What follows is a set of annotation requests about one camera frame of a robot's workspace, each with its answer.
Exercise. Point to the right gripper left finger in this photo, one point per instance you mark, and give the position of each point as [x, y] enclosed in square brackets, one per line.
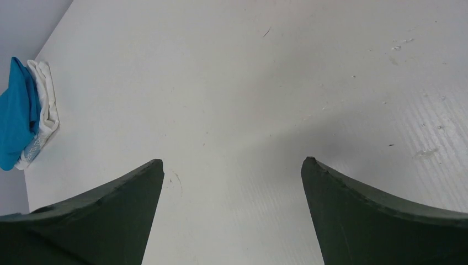
[109, 224]

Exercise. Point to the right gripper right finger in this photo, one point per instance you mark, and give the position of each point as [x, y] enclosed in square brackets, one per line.
[356, 223]

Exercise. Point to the folded white t shirt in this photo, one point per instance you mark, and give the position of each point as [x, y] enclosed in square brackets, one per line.
[48, 119]

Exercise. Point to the folded blue t shirt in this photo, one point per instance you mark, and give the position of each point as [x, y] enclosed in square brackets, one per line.
[20, 114]

